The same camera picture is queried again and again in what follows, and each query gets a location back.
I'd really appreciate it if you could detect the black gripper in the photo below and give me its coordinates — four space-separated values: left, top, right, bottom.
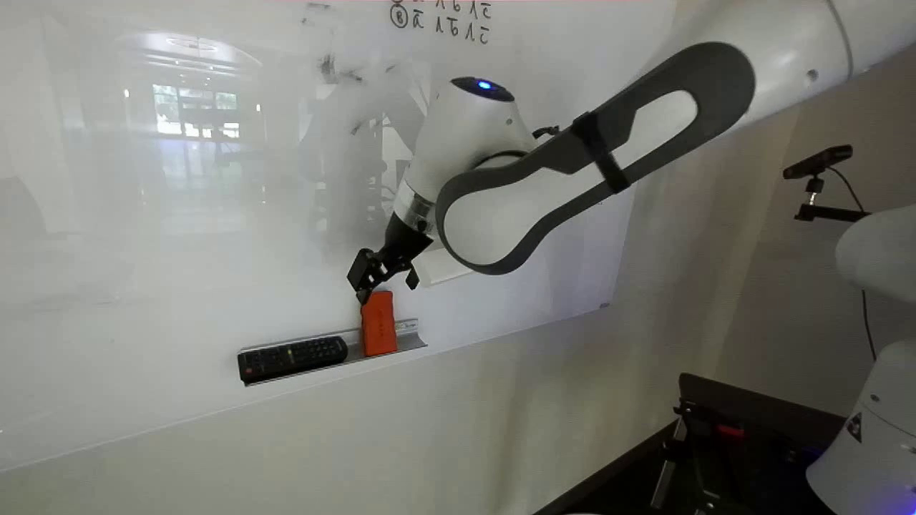
347 213 432 302

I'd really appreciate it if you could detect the orange whiteboard eraser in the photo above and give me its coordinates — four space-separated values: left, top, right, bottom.
360 292 397 356

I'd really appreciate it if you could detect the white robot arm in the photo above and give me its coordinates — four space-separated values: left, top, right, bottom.
349 0 916 300

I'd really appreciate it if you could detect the black remote control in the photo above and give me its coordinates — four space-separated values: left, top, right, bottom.
239 336 349 386

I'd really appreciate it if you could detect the black table with equipment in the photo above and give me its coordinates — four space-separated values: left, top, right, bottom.
536 371 841 515

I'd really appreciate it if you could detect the large wall whiteboard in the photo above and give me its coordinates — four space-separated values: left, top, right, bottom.
0 0 679 471

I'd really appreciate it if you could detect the black camera on stand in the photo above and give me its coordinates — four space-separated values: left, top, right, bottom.
782 143 867 223

